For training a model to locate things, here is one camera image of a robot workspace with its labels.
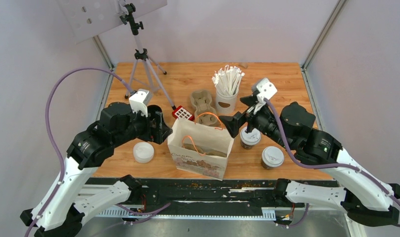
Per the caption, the bundle of white wrapped straws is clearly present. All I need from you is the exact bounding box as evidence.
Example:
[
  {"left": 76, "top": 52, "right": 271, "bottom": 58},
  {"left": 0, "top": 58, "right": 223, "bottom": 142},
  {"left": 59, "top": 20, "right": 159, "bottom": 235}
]
[{"left": 212, "top": 65, "right": 245, "bottom": 96}]

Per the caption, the grey perforated board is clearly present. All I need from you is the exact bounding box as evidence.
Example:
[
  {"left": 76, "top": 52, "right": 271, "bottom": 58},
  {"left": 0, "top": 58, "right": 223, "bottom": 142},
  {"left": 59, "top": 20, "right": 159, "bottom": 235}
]
[{"left": 57, "top": 0, "right": 168, "bottom": 43}]

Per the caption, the single brown pulp cup carrier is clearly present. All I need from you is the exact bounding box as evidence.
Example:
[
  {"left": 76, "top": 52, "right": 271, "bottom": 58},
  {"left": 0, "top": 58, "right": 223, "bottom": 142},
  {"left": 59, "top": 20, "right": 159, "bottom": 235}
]
[{"left": 183, "top": 143, "right": 227, "bottom": 157}]

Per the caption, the white cup lid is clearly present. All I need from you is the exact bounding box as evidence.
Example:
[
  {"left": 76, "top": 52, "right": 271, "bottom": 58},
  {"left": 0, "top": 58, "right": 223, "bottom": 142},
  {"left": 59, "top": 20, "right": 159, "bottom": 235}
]
[{"left": 240, "top": 127, "right": 261, "bottom": 146}]

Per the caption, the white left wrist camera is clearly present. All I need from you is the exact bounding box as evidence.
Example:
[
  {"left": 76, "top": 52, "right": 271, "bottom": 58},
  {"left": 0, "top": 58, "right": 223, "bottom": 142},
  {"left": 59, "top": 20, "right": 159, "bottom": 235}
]
[{"left": 129, "top": 89, "right": 153, "bottom": 117}]

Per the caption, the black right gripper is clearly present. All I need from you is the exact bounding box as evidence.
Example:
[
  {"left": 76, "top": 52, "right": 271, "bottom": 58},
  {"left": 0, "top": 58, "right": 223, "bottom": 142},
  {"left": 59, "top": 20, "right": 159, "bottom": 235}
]
[{"left": 218, "top": 95, "right": 292, "bottom": 150}]

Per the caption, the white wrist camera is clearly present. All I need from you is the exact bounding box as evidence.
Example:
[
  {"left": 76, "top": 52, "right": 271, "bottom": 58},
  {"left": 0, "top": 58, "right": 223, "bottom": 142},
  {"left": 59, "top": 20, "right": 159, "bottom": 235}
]
[
  {"left": 129, "top": 89, "right": 153, "bottom": 117},
  {"left": 252, "top": 78, "right": 278, "bottom": 115}
]

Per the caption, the clear brown printed coffee cup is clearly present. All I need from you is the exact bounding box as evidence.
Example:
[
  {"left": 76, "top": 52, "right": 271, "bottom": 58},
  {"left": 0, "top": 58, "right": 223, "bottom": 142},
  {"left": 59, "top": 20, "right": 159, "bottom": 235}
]
[{"left": 240, "top": 140, "right": 259, "bottom": 150}]

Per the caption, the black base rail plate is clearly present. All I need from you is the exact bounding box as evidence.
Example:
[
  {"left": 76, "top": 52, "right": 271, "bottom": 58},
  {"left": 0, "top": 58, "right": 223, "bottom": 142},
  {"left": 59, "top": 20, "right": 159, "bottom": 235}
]
[{"left": 108, "top": 178, "right": 305, "bottom": 218}]

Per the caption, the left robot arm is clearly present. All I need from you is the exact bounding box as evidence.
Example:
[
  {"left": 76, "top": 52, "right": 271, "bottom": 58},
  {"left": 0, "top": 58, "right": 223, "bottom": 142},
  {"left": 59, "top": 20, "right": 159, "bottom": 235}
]
[{"left": 20, "top": 102, "right": 172, "bottom": 237}]

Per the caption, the paper bag with orange handles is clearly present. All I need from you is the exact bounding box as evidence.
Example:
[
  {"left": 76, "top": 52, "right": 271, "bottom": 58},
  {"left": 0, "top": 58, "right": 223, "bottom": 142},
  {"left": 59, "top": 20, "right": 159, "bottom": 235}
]
[{"left": 167, "top": 118, "right": 234, "bottom": 180}]

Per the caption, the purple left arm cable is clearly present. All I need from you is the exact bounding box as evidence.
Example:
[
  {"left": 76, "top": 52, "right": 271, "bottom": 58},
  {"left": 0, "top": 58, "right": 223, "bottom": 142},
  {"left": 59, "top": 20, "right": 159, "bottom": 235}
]
[{"left": 23, "top": 67, "right": 172, "bottom": 237}]

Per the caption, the red white block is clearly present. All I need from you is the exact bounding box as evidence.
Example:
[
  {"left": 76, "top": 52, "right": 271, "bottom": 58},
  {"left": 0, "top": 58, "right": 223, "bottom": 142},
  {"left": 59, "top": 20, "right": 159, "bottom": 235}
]
[{"left": 172, "top": 106, "right": 195, "bottom": 121}]

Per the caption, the lidded coffee cup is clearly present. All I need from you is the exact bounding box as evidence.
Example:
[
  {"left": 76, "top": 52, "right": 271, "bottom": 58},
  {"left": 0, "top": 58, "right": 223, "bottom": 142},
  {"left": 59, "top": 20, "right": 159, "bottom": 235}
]
[{"left": 261, "top": 146, "right": 285, "bottom": 169}]

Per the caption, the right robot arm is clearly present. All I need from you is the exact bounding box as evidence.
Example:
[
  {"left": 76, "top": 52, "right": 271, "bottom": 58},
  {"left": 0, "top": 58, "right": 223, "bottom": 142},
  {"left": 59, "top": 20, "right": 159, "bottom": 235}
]
[{"left": 219, "top": 96, "right": 400, "bottom": 227}]

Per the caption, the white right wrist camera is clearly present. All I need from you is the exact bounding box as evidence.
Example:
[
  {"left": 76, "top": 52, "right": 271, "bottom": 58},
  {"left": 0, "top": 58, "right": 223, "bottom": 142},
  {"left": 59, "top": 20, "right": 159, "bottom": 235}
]
[{"left": 252, "top": 78, "right": 278, "bottom": 115}]

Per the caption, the silver tripod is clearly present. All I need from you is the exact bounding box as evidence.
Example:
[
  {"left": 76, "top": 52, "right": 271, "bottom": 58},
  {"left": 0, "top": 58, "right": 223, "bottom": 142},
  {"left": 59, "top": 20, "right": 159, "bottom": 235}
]
[{"left": 118, "top": 0, "right": 176, "bottom": 110}]

